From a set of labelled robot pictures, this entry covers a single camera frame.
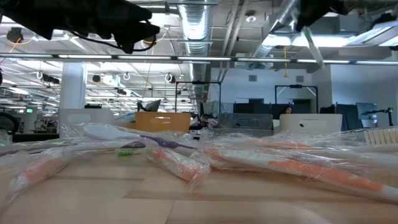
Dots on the long ceiling light bar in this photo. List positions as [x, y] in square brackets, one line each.
[202, 58]

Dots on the black station frame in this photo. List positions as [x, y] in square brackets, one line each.
[295, 86]

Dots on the orange plastic bin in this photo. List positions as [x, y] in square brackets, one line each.
[174, 124]

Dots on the grey translucent plastic bin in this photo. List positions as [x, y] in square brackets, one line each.
[258, 121]

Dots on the black ceiling camera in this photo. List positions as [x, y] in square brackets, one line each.
[15, 35]

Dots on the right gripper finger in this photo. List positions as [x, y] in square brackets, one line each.
[320, 9]

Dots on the white square column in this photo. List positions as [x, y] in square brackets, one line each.
[73, 87]

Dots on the silver ceiling duct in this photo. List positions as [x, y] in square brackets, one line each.
[280, 21]
[195, 31]

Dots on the white plastic bin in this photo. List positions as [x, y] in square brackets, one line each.
[323, 123]
[93, 119]

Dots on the person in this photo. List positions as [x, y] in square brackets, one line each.
[287, 109]
[205, 119]

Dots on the dark office partition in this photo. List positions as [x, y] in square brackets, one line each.
[258, 107]

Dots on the computer monitor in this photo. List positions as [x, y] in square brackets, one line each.
[154, 105]
[367, 110]

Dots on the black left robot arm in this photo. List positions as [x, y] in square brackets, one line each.
[46, 15]

